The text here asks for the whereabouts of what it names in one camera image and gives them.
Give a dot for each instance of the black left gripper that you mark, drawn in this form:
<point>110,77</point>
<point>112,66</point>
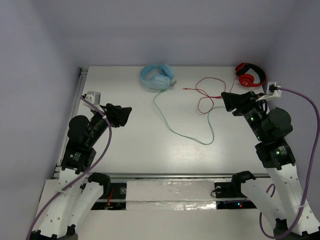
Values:
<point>113,114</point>

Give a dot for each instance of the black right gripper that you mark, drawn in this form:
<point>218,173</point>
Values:
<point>233,100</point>

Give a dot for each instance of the light blue headphones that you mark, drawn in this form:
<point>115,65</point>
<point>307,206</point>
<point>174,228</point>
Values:
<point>163,80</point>

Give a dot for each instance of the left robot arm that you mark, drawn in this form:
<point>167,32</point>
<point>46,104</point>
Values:
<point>78,188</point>

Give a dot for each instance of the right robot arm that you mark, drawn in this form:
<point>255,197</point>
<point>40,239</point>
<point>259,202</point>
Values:
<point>293,219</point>

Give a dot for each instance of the red black headphones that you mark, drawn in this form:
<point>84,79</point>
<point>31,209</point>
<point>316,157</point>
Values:
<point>247,80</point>

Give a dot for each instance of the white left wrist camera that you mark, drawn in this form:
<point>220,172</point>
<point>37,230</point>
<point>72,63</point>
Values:
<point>93,97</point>

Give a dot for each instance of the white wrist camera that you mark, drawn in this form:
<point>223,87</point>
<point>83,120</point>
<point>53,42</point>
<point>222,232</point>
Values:
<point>93,97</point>
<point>273,91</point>

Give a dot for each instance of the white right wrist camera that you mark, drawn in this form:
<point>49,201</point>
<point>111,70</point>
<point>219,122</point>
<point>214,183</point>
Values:
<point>273,91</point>

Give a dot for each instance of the aluminium side rail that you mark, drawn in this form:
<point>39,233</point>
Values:
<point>83,72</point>

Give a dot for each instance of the aluminium front rail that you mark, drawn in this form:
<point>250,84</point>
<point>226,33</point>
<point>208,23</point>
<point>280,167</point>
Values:
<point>142,176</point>

